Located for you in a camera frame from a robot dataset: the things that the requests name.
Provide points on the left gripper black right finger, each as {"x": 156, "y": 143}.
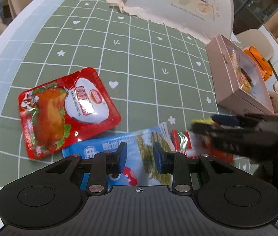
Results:
{"x": 176, "y": 164}

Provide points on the red snack packet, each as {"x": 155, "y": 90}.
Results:
{"x": 194, "y": 145}

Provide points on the red roast chicken packet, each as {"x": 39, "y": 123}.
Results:
{"x": 65, "y": 111}

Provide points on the green grid tablecloth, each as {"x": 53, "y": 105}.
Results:
{"x": 153, "y": 73}

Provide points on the long bread stick packet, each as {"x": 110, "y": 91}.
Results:
{"x": 237, "y": 69}

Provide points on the white mesh food cover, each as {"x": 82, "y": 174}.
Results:
{"x": 202, "y": 19}

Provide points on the orange bag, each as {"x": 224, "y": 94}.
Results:
{"x": 264, "y": 66}

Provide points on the blue seaweed snack bag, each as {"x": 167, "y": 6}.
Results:
{"x": 140, "y": 168}

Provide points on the beige dining chair right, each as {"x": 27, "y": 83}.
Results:
{"x": 256, "y": 45}

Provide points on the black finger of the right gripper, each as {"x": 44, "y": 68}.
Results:
{"x": 224, "y": 119}

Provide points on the pink cardboard box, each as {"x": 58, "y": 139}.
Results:
{"x": 254, "y": 97}

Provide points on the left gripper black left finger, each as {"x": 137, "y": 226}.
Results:
{"x": 102, "y": 165}

